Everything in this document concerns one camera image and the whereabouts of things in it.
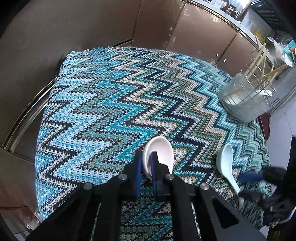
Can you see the yellow bottle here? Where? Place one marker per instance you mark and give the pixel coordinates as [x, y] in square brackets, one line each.
[258, 33]

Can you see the white pink ceramic spoon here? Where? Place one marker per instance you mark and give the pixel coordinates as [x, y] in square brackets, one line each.
[164, 151]

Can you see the zigzag knitted table cloth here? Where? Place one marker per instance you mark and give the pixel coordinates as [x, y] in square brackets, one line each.
[109, 102]

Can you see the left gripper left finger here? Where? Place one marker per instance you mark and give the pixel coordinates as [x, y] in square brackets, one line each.
[93, 212]

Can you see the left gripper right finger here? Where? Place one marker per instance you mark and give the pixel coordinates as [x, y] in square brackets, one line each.
[198, 212]

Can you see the brown lower cabinets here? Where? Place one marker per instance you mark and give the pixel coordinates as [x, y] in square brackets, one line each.
[36, 35]

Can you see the light blue ceramic spoon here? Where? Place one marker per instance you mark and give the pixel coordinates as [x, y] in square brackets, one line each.
[224, 161]

